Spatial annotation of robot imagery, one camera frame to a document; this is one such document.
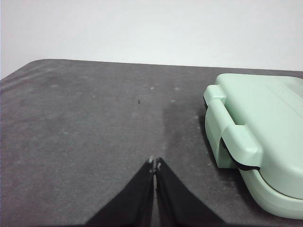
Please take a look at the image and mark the mint green breakfast maker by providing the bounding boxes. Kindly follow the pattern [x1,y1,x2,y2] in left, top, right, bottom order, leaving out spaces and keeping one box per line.
[203,73,303,219]

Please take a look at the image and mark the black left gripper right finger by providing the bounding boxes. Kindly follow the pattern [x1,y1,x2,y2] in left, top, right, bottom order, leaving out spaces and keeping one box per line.
[155,157,226,226]

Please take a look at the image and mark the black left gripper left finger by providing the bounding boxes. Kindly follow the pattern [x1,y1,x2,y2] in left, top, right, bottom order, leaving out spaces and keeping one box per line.
[85,156,156,226]

